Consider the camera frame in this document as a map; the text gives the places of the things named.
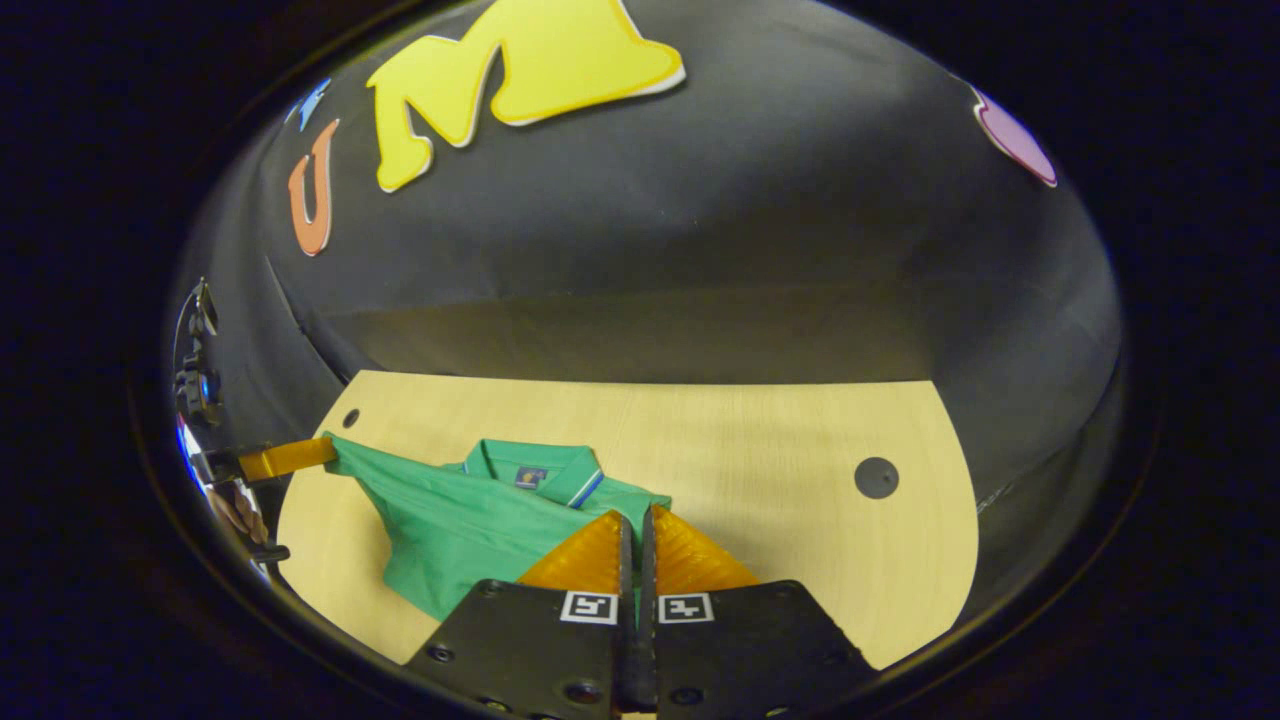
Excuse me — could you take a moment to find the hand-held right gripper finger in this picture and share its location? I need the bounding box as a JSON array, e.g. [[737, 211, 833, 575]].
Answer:
[[405, 510, 637, 720], [640, 505, 876, 720]]

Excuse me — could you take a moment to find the green T-shirt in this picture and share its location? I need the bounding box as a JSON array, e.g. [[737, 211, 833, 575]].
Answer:
[[325, 432, 673, 623]]

